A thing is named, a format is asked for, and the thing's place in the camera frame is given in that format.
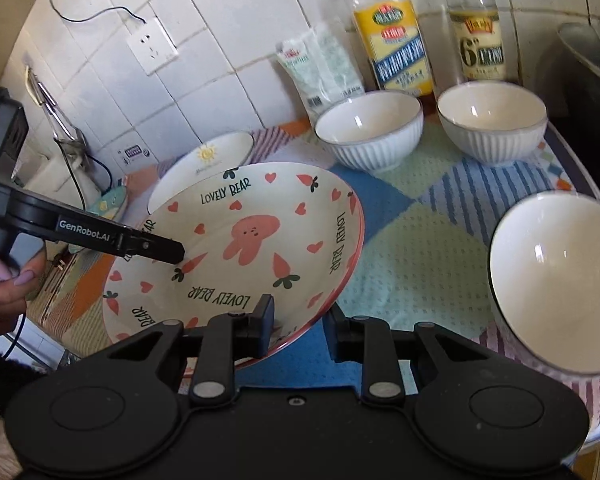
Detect person's left hand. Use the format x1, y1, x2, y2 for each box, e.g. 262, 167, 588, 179
0, 240, 47, 339

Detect dark fuzzy cloth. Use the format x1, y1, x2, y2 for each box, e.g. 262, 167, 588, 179
0, 345, 47, 413

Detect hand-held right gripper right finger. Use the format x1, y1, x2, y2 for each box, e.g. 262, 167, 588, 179
327, 304, 487, 404

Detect white sun print plate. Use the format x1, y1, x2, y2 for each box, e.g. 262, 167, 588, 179
147, 130, 256, 216

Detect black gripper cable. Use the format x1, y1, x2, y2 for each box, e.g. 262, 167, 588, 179
7, 301, 29, 362

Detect white label glass bottle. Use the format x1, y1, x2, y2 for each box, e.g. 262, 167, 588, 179
444, 0, 511, 86

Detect white salt packet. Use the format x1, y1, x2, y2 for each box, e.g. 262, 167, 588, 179
275, 22, 366, 121

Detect white ribbed bowl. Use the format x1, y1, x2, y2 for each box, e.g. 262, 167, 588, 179
314, 91, 425, 174
487, 191, 600, 377
436, 80, 549, 166

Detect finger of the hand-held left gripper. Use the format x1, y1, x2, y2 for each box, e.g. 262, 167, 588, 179
116, 227, 187, 265

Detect white kitchen appliance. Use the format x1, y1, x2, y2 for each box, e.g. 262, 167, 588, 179
22, 149, 104, 207

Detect dark metal pot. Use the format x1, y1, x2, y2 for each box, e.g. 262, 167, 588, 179
547, 22, 600, 202

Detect yellow label glass bottle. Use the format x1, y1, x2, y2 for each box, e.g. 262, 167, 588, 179
347, 0, 436, 99

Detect small wall sticker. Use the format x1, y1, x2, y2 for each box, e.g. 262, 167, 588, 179
115, 143, 151, 167

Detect white wall outlet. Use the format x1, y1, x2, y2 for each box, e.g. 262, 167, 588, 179
126, 16, 180, 77

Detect hanging metal tongs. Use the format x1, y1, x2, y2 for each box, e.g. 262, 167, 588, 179
26, 66, 89, 157

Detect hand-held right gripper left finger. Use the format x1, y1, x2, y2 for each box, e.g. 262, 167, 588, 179
108, 294, 276, 408

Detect pink rabbit print plate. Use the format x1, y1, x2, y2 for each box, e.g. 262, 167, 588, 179
102, 162, 366, 369

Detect patchwork table cloth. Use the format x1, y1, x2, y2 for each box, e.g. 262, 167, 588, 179
27, 110, 600, 456

